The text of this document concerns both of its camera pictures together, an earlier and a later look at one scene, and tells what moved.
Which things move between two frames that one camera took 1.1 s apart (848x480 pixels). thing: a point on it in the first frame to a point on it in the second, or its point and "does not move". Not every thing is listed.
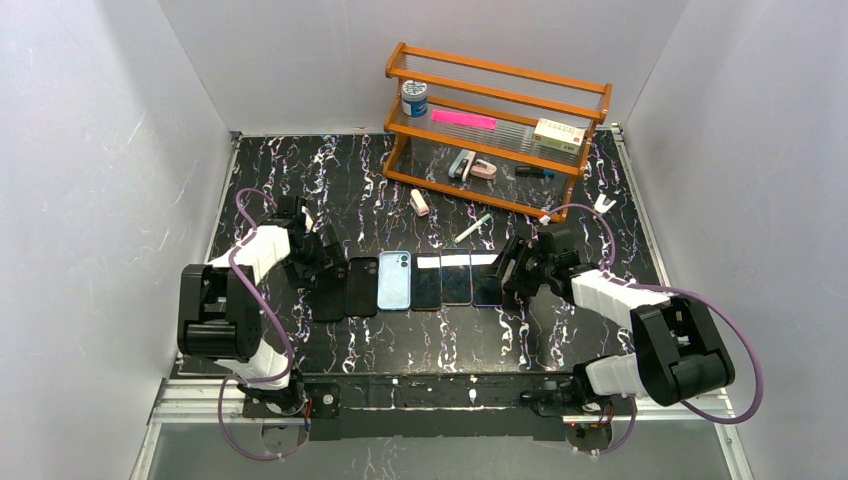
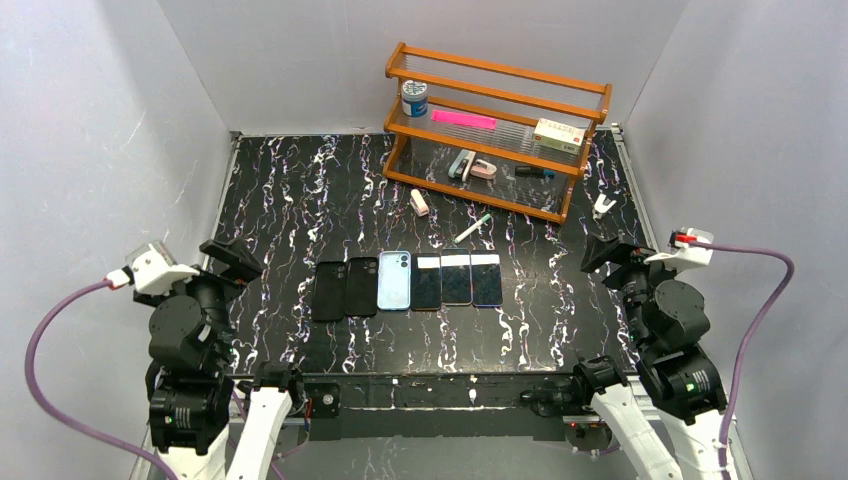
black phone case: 361,287 does not move
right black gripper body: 519,264 to 621,263
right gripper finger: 508,265 to 599,251
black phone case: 329,294 does not move
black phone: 486,287 does not move
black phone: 456,283 does not move
